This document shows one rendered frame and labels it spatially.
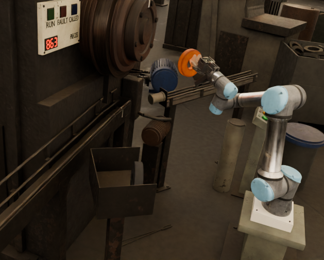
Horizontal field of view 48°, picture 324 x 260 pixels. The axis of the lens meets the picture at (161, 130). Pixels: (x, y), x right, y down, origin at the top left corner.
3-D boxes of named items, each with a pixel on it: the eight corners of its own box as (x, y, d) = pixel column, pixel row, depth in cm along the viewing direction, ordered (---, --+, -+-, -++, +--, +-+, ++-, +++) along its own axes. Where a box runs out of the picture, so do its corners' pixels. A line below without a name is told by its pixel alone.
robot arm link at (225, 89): (224, 102, 184) (231, 88, 179) (210, 89, 190) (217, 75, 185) (234, 100, 189) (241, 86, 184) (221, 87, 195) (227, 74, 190)
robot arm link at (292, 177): (299, 195, 183) (309, 174, 177) (282, 202, 175) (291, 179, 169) (280, 181, 191) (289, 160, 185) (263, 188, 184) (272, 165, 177)
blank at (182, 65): (183, 80, 211) (187, 82, 208) (173, 61, 200) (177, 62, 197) (201, 63, 214) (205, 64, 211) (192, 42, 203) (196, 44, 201)
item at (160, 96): (147, 102, 217) (147, 93, 214) (159, 98, 222) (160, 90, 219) (153, 106, 213) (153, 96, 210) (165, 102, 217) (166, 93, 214)
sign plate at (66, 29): (37, 54, 133) (36, 2, 125) (75, 41, 155) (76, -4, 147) (43, 55, 132) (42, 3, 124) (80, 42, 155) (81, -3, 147)
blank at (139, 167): (132, 208, 129) (141, 208, 130) (135, 163, 129) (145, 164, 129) (129, 198, 144) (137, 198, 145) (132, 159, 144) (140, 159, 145)
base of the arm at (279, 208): (291, 203, 193) (297, 188, 188) (290, 221, 180) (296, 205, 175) (262, 193, 196) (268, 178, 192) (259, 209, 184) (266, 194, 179)
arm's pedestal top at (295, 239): (301, 212, 203) (303, 206, 201) (303, 251, 175) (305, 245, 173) (244, 195, 210) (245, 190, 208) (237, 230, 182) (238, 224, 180)
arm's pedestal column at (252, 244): (295, 244, 217) (308, 210, 205) (295, 298, 182) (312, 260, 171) (228, 224, 226) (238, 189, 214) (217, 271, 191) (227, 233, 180)
